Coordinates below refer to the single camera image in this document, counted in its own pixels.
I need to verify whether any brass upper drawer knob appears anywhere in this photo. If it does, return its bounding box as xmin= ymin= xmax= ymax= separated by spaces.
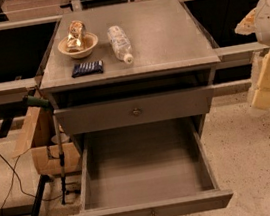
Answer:
xmin=132 ymin=108 xmax=142 ymax=117

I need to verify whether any green handled grabber stick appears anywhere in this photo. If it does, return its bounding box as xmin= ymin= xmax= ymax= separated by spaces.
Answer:
xmin=23 ymin=95 xmax=67 ymax=205

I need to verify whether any black stand leg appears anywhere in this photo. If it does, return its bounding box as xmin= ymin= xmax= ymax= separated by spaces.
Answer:
xmin=10 ymin=172 xmax=58 ymax=216

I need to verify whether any grey drawer cabinet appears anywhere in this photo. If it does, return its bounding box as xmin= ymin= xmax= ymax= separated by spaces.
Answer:
xmin=40 ymin=0 xmax=220 ymax=149

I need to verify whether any open grey drawer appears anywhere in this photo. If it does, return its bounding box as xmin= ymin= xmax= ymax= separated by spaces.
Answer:
xmin=72 ymin=118 xmax=233 ymax=216

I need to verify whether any closed grey upper drawer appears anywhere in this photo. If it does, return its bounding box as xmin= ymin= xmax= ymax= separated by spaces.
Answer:
xmin=55 ymin=86 xmax=214 ymax=135

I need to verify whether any beige ceramic bowl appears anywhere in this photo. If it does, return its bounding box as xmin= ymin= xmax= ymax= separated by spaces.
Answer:
xmin=57 ymin=32 xmax=99 ymax=59

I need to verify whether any dark blue snack bar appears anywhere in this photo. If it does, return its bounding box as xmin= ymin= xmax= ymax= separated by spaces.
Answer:
xmin=71 ymin=61 xmax=104 ymax=78

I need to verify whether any black floor cable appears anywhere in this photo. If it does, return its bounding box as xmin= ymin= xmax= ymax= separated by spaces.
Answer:
xmin=0 ymin=135 xmax=66 ymax=216

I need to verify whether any clear plastic water bottle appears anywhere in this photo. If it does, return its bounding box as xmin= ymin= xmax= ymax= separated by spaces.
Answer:
xmin=107 ymin=26 xmax=134 ymax=64

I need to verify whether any crumpled gold foil bag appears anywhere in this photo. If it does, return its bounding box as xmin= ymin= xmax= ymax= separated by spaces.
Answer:
xmin=66 ymin=20 xmax=86 ymax=52

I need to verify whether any cardboard box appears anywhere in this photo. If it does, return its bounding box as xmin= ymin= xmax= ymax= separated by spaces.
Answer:
xmin=6 ymin=100 xmax=84 ymax=182

